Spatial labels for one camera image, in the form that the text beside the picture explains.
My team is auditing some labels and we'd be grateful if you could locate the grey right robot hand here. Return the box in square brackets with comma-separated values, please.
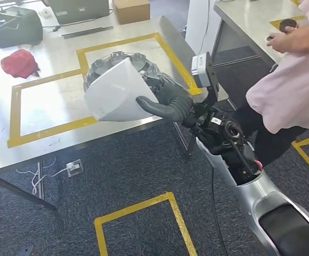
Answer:
[136, 72, 194, 123]

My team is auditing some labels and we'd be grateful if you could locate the white triangular plastic part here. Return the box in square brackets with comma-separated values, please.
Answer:
[84, 57, 159, 123]

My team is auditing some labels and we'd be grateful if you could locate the steel workbench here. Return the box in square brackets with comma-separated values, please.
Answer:
[0, 15, 229, 212]
[212, 0, 308, 71]

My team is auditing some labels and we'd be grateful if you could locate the white office desk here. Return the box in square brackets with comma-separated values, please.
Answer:
[0, 0, 162, 54]

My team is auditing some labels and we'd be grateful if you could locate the silver wheel cover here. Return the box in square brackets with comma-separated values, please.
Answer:
[83, 51, 162, 93]

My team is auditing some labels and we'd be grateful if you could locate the brown cardboard box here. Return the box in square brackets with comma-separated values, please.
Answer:
[112, 0, 151, 26]

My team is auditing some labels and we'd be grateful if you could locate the yellow floor tape square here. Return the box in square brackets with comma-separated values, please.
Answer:
[93, 191, 198, 256]
[292, 131, 309, 185]

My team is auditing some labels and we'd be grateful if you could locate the steel floor socket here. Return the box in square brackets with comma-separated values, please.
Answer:
[66, 159, 84, 178]

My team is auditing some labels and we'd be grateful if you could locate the person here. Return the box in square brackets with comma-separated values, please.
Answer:
[225, 0, 309, 167]

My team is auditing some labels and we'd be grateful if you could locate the grey laptop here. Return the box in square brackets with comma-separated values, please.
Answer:
[42, 0, 110, 26]

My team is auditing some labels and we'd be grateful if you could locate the black round disc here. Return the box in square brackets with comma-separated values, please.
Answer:
[279, 18, 298, 33]

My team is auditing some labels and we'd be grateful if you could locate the white computer mouse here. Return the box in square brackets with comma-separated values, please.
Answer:
[39, 7, 53, 19]

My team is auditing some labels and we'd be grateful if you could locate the red cap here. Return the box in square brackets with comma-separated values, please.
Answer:
[0, 49, 40, 79]

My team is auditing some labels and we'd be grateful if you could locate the black carry case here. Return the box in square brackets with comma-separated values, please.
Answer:
[0, 6, 44, 49]

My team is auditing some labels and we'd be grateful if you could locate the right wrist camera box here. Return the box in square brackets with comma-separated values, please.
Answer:
[191, 52, 219, 91]

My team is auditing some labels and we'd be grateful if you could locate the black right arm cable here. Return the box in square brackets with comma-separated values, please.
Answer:
[211, 166, 228, 256]

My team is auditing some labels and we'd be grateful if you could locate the yellow table tape frame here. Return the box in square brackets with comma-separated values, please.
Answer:
[7, 32, 203, 148]
[270, 0, 307, 31]

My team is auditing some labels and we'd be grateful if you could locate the white floor cable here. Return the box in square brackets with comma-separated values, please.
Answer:
[16, 157, 68, 195]

